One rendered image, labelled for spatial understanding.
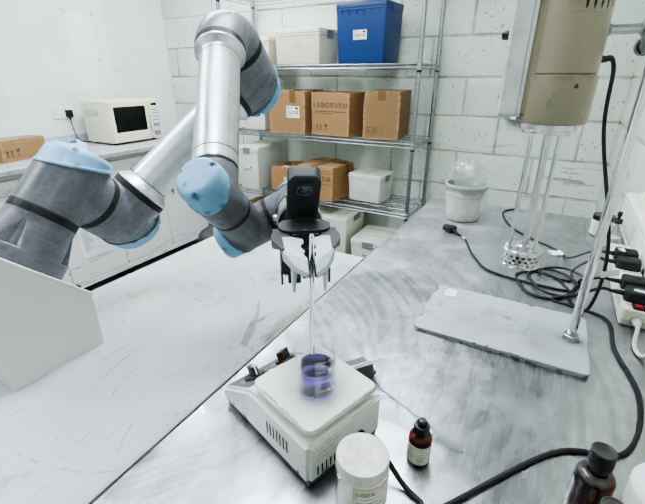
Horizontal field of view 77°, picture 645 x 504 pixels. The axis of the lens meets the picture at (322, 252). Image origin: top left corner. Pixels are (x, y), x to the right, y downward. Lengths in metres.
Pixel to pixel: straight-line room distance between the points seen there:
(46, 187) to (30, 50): 2.74
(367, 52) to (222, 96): 2.00
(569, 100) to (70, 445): 0.85
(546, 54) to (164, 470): 0.78
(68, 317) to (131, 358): 0.13
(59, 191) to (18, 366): 0.29
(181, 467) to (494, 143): 2.57
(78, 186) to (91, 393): 0.35
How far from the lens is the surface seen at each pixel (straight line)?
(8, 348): 0.80
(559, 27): 0.73
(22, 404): 0.80
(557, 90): 0.72
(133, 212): 0.91
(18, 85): 3.47
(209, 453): 0.62
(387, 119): 2.61
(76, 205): 0.84
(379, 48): 2.66
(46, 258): 0.81
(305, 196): 0.56
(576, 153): 2.83
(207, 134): 0.69
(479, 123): 2.84
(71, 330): 0.84
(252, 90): 0.95
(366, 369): 0.69
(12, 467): 0.71
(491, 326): 0.87
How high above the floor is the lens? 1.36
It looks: 24 degrees down
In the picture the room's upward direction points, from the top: straight up
